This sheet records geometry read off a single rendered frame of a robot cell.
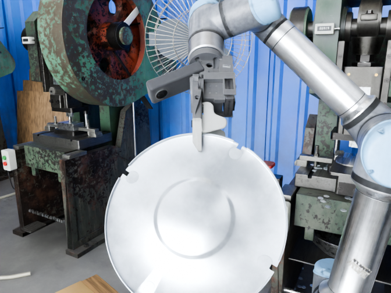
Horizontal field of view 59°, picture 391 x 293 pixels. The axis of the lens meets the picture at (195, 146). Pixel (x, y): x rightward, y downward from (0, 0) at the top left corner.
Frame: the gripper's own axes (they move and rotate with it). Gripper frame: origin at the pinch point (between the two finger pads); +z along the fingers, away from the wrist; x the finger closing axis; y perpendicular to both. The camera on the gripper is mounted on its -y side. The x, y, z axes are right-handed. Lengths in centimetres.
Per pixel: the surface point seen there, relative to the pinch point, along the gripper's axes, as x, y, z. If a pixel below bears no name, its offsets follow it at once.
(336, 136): 77, 60, -51
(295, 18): 48, 41, -92
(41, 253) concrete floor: 173, -100, -23
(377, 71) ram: 52, 71, -65
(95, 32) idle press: 83, -58, -124
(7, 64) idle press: 190, -181, -203
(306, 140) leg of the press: 110, 59, -68
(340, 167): 73, 57, -34
